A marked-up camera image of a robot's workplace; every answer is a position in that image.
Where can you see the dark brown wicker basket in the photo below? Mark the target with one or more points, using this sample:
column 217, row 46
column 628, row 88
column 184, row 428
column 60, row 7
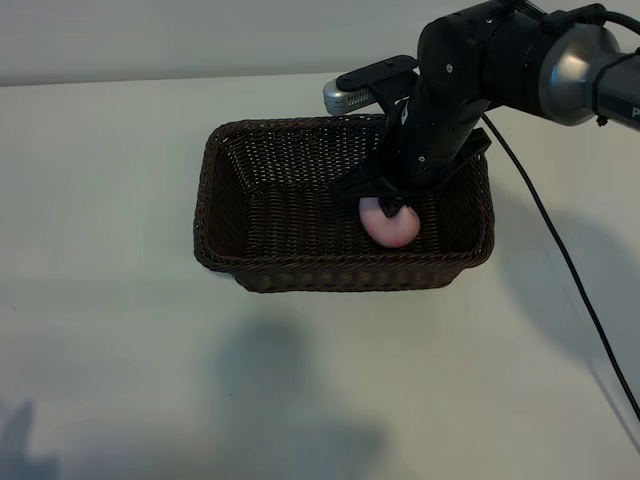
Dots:
column 280, row 225

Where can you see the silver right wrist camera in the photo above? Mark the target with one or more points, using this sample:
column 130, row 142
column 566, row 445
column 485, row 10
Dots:
column 340, row 97

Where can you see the pink peach with green leaf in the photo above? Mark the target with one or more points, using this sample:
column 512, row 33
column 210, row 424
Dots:
column 390, row 232

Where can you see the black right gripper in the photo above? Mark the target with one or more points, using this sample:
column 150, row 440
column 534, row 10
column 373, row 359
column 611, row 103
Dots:
column 430, row 145

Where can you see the black and silver right robot arm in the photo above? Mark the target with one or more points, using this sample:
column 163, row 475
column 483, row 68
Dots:
column 500, row 50

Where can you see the black right camera mount bracket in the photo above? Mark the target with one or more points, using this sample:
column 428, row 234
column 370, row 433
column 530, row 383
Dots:
column 380, row 72

